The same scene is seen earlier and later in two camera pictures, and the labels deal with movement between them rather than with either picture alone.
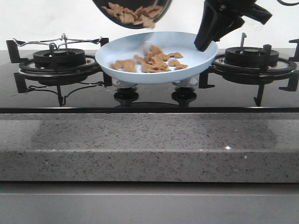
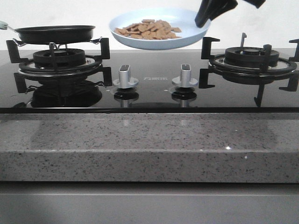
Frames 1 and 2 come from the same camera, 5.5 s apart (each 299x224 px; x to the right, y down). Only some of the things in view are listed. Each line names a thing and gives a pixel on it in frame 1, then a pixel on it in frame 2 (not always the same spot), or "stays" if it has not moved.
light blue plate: [151, 57] -> [158, 29]
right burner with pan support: [255, 66] stays
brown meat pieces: [154, 60] -> [149, 29]
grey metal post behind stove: [243, 36] stays
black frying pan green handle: [134, 14] -> [53, 34]
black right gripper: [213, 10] -> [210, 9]
